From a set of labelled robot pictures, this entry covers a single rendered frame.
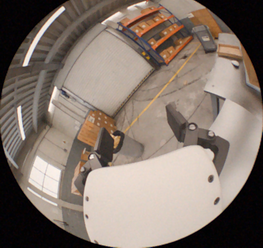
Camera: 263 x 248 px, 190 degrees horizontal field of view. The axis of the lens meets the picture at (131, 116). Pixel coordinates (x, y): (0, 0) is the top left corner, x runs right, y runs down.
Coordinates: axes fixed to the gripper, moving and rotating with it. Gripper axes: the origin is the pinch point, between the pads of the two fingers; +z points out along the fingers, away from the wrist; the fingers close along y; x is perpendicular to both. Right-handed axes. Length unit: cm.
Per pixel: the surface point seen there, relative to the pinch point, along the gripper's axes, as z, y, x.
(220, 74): 27, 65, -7
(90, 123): 167, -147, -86
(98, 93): 322, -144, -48
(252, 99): -4, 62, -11
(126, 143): 81, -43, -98
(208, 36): 141, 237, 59
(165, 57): 314, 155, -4
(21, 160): -40, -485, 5
